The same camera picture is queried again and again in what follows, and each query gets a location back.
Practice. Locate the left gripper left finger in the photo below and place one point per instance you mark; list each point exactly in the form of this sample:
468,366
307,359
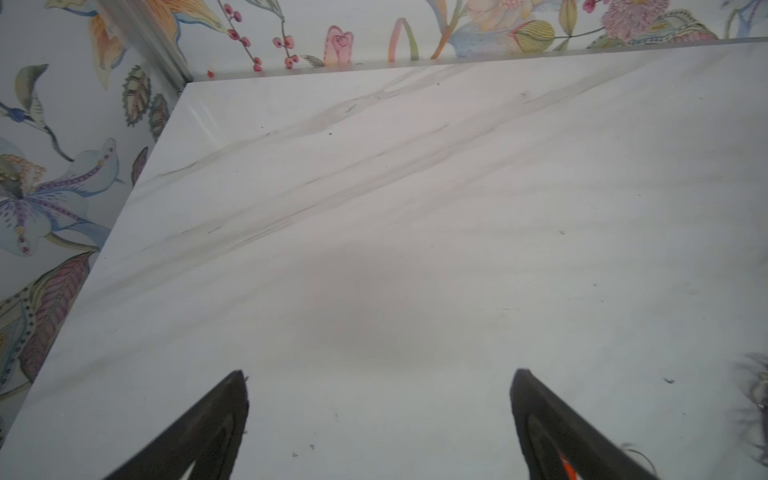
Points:
201,444

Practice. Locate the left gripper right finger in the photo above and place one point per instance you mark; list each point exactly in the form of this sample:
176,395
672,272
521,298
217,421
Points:
547,427

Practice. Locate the red key tag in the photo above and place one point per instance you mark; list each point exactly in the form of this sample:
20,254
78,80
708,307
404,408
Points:
571,473

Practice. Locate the left aluminium corner post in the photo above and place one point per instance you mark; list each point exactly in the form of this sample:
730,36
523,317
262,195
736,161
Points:
151,27

